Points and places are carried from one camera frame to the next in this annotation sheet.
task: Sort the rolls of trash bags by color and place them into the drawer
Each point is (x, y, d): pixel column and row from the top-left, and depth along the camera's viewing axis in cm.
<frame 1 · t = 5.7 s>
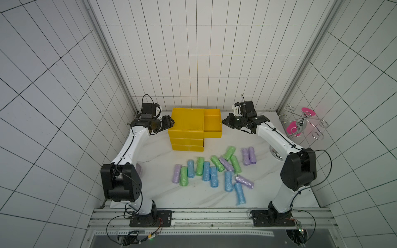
left hand: (169, 125, 86), fingers open
right hand: (224, 117, 88), fingers closed
yellow plastic drawer cabinet: (187, 134, 85), point 19 cm above the table
yellow top drawer: (212, 123, 92), point 17 cm above the table
chrome cup holder stand: (301, 121, 78), point 29 cm above the table
purple bag roll far left: (176, 173, 87), point 3 cm above the table
green bag roll far left: (183, 176, 86), point 3 cm above the table
blue bag roll left: (191, 172, 87), point 3 cm above the table
green bag roll middle left: (200, 166, 90), point 3 cm above the table
blue bag roll middle: (206, 167, 89), point 3 cm above the table
blue bag roll center: (214, 176, 85), point 3 cm above the table
green bag roll center: (218, 165, 91), point 2 cm above the table
purple bag roll center: (226, 164, 91), point 2 cm above the table
green bag roll right: (235, 164, 91), point 2 cm above the table
green bag roll upper: (229, 153, 97), point 2 cm above the table
purple bag roll upper left: (245, 156, 96), on the table
purple bag roll upper right: (252, 155, 95), point 3 cm above the table
blue bag roll lower: (228, 181, 85), point 2 cm above the table
purple bag roll lower right: (245, 182, 84), point 3 cm above the table
blue bag roll bottom: (240, 198, 79), point 2 cm above the table

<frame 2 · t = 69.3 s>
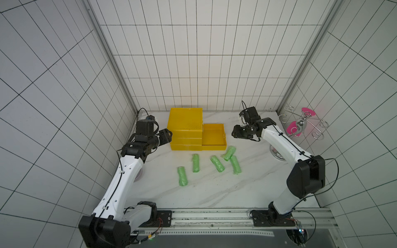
left hand: (167, 137, 77), fingers open
right hand: (235, 130, 88), fingers open
yellow bottom drawer: (213, 137, 102), point 4 cm above the table
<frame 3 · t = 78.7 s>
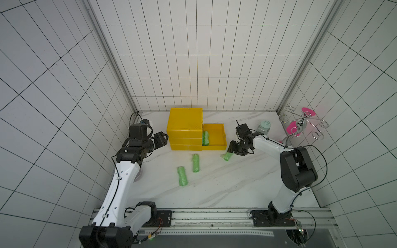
left hand: (163, 141, 76), fingers open
right hand: (231, 147, 95), fingers open
green bag roll right: (205, 138, 102), point 3 cm above the table
green glass jar: (264, 127, 102), point 8 cm above the table
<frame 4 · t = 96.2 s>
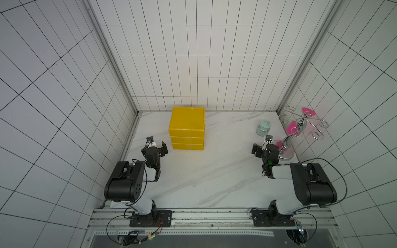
left hand: (155, 145, 95), fingers open
right hand: (264, 142, 95), fingers open
